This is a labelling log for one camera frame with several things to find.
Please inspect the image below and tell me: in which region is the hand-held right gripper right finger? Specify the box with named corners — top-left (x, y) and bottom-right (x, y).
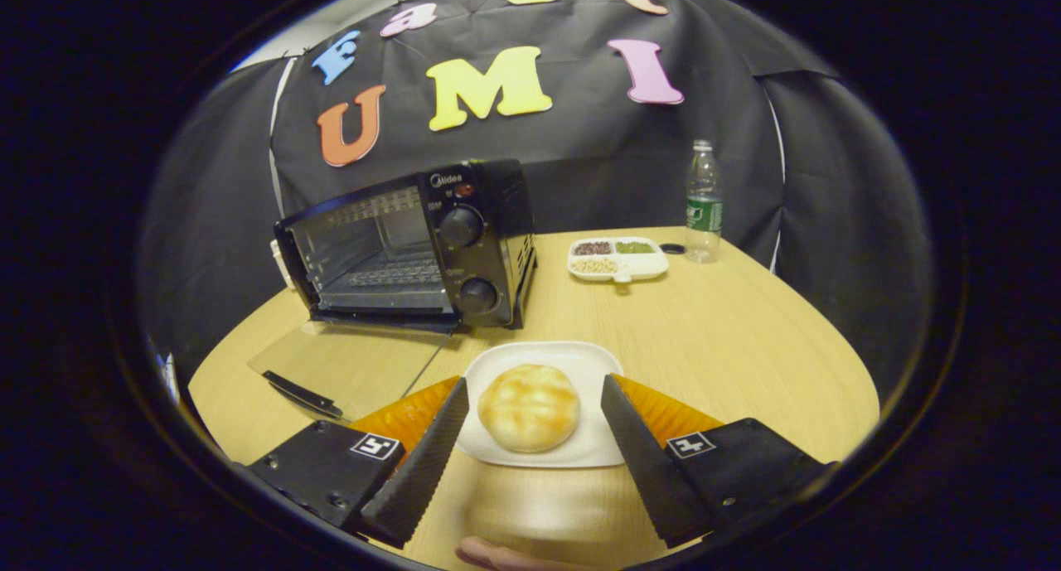
top-left (601, 374), bottom-right (838, 549)

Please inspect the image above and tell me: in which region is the white divided snack tray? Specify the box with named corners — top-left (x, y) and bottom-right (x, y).
top-left (567, 236), bottom-right (670, 284)

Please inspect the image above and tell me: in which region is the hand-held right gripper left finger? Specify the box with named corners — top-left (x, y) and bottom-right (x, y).
top-left (245, 377), bottom-right (471, 549)

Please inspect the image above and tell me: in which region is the clear plastic water bottle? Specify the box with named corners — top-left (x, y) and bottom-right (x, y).
top-left (685, 139), bottom-right (724, 264)

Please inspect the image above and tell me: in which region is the round golden bread bun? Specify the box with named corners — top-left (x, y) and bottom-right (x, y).
top-left (478, 364), bottom-right (581, 454)

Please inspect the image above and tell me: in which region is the black electric oven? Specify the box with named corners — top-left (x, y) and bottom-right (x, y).
top-left (247, 158), bottom-right (538, 423)

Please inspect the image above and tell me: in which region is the white square plate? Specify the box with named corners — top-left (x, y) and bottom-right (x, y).
top-left (454, 341), bottom-right (627, 470)

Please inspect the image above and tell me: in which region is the black backdrop cloth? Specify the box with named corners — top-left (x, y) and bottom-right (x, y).
top-left (137, 0), bottom-right (933, 406)

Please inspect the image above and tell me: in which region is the white toaster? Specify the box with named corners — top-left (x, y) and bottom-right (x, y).
top-left (269, 240), bottom-right (295, 290)

